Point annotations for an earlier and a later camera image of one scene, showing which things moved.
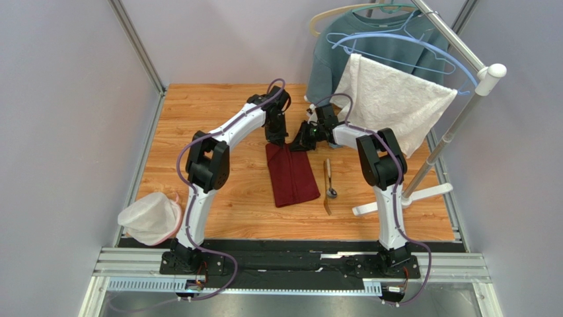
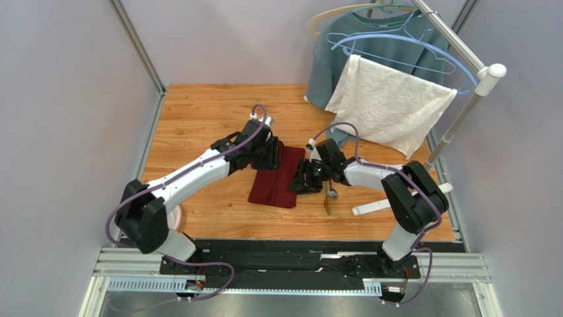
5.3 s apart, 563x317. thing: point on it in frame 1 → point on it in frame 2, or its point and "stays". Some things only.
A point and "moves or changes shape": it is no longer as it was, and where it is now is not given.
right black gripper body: [308, 137] → [305, 176]
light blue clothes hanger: [440, 47] stays
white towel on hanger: [382, 98] stays
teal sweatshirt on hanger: [398, 37] stays
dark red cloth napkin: [293, 177] moves or changes shape
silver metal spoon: [331, 192] stays
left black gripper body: [276, 133] → [267, 157]
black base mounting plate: [382, 259] stays
